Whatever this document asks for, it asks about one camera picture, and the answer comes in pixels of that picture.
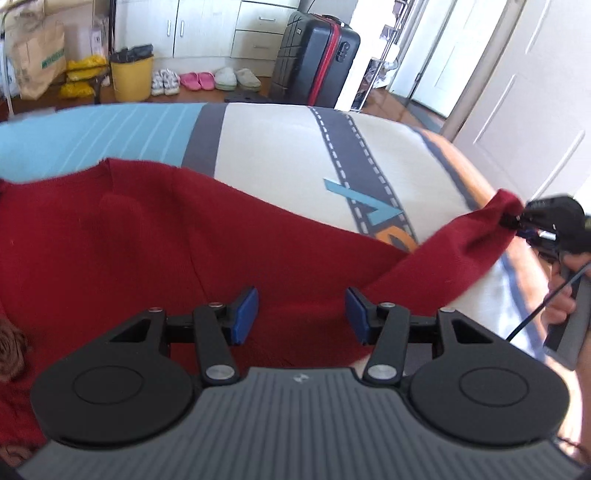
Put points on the brown paper bag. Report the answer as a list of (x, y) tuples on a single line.
[(37, 50)]

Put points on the white sneakers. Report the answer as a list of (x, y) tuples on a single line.
[(171, 82)]

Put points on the white room door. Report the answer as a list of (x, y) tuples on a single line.
[(526, 92)]

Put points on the white sandal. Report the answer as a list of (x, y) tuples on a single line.
[(158, 82)]

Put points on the red sweater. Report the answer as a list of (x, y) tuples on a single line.
[(138, 254)]

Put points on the pink slipper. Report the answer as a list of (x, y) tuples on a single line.
[(206, 81), (189, 81)]

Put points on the metal rack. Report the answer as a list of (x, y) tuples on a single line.
[(381, 55)]

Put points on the white plastic bag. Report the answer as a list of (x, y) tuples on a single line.
[(98, 34)]

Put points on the grey green slipper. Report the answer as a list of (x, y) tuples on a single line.
[(226, 78), (248, 79)]

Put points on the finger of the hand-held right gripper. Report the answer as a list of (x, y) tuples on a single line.
[(535, 235), (513, 220)]

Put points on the person's right hand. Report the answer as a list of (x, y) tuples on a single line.
[(561, 307)]

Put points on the white wardrobe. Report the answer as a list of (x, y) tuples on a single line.
[(203, 27)]

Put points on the brown fuzzy cloth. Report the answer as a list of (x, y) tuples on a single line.
[(11, 346)]

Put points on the black suitcase red trim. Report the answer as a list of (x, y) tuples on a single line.
[(314, 55)]

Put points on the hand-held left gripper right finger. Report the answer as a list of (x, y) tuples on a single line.
[(358, 316)]

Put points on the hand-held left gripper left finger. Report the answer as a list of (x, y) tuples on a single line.
[(244, 316)]

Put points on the yellow plastic bag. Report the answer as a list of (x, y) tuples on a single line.
[(83, 76)]

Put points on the yellow trash bin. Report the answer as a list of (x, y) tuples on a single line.
[(131, 78)]

